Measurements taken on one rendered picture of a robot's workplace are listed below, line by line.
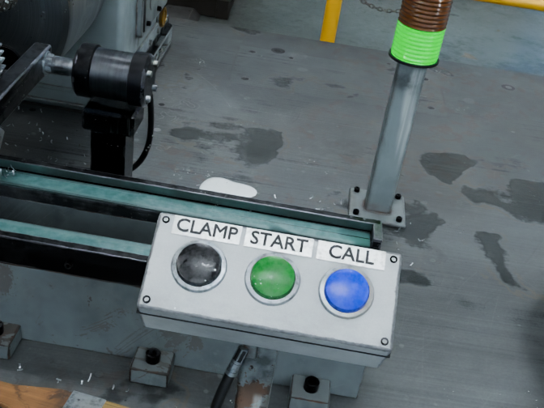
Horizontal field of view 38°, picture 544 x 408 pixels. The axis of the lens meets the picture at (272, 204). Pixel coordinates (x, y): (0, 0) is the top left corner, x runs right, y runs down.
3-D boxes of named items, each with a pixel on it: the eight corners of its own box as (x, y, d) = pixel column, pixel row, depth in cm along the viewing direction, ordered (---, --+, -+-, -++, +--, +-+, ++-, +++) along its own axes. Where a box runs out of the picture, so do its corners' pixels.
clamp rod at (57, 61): (38, 74, 88) (38, 57, 87) (44, 67, 90) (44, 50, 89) (109, 86, 88) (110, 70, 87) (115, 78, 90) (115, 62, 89)
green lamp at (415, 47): (390, 62, 98) (398, 27, 96) (389, 44, 103) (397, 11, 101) (438, 70, 98) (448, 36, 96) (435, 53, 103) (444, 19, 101)
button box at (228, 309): (141, 328, 57) (133, 305, 52) (163, 236, 60) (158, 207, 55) (380, 370, 56) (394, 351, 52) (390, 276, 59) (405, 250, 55)
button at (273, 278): (245, 300, 54) (246, 292, 52) (253, 259, 55) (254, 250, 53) (290, 308, 54) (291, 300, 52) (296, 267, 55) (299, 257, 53)
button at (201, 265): (172, 287, 54) (171, 278, 52) (182, 247, 55) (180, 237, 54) (216, 295, 54) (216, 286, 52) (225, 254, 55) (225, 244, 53)
